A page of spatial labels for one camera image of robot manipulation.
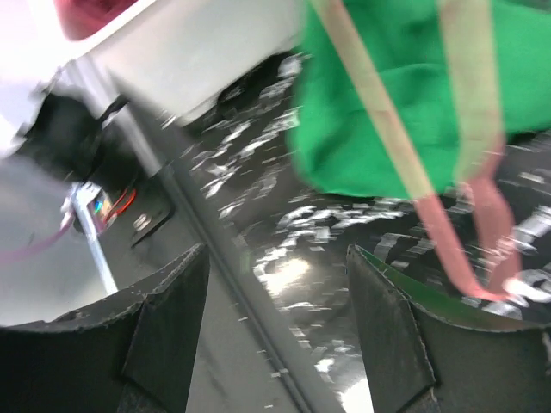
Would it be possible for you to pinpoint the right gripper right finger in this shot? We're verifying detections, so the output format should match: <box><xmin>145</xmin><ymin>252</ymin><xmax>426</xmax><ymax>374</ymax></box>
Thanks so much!
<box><xmin>347</xmin><ymin>245</ymin><xmax>550</xmax><ymax>412</ymax></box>

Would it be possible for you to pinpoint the maroon garment in bin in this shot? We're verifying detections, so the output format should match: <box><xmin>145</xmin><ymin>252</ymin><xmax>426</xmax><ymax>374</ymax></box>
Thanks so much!
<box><xmin>53</xmin><ymin>0</ymin><xmax>154</xmax><ymax>42</ymax></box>

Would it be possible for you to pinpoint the white laundry bin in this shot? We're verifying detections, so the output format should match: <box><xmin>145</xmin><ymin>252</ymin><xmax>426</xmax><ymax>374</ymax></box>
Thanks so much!
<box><xmin>1</xmin><ymin>1</ymin><xmax>304</xmax><ymax>125</ymax></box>

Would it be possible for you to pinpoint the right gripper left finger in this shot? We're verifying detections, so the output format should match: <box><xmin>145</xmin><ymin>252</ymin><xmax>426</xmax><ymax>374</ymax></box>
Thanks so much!
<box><xmin>1</xmin><ymin>244</ymin><xmax>210</xmax><ymax>412</ymax></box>

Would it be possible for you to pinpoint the pink hanger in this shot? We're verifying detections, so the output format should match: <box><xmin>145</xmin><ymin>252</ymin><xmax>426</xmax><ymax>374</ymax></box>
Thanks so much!
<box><xmin>309</xmin><ymin>0</ymin><xmax>524</xmax><ymax>302</ymax></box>

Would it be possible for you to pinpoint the green tank top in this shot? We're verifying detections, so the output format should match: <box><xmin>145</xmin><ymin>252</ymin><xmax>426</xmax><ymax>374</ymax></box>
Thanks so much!
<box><xmin>287</xmin><ymin>1</ymin><xmax>550</xmax><ymax>198</ymax></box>

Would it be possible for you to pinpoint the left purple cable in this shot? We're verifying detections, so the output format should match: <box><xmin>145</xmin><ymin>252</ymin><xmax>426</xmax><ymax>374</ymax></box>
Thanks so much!
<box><xmin>0</xmin><ymin>214</ymin><xmax>77</xmax><ymax>266</ymax></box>

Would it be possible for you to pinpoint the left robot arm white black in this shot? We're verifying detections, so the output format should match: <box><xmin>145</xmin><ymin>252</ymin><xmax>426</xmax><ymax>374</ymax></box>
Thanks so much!
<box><xmin>1</xmin><ymin>69</ymin><xmax>143</xmax><ymax>191</ymax></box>

